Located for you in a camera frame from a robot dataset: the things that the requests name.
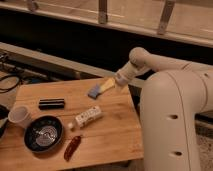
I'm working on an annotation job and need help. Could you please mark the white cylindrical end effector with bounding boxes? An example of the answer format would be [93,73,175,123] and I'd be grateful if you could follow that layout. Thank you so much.
[114,62,147,87]

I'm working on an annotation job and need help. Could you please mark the black rectangular eraser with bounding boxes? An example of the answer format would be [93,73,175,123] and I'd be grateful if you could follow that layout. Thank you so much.
[38,99,65,110]

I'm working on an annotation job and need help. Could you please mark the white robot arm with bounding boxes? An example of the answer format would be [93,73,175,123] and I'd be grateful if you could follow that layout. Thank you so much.
[115,47,213,171]

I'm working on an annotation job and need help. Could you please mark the blue yellow sponge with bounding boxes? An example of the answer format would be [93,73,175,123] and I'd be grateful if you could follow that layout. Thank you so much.
[88,78,115,99]

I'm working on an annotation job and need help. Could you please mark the red chili pepper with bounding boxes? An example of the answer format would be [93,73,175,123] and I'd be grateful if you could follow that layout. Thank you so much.
[64,136,81,161]

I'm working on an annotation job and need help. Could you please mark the black round pan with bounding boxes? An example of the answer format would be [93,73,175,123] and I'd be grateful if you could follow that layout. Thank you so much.
[24,115,63,153]

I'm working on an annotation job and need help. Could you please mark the translucent plastic cup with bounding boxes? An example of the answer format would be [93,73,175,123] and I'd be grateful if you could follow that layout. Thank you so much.
[8,106,32,129]

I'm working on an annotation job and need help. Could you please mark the dark object at left edge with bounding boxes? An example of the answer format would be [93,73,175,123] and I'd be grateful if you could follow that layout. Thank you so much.
[0,105,9,138]

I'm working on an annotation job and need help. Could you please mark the metal window bracket middle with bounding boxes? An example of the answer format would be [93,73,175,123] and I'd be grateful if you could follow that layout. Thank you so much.
[98,0,108,24]

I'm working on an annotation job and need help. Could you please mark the metal window bracket right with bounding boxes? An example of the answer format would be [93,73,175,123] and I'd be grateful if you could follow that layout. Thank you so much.
[157,0,176,35]

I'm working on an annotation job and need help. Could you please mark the black cable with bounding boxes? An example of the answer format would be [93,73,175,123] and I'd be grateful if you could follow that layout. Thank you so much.
[0,73,23,94]

